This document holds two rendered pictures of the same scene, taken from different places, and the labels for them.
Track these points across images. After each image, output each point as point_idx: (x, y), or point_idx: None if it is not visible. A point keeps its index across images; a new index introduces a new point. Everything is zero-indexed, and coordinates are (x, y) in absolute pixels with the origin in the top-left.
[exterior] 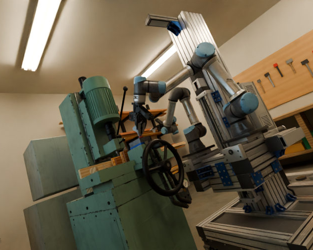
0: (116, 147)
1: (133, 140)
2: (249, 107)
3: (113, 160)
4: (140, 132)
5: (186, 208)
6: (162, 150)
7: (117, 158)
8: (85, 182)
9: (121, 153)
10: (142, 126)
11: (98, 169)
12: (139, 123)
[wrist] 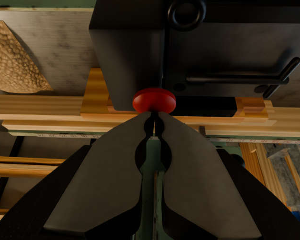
0: (240, 154)
1: (295, 68)
2: None
3: (264, 108)
4: (164, 125)
5: None
6: None
7: (252, 100)
8: None
9: (243, 111)
10: (126, 168)
11: (286, 116)
12: (224, 235)
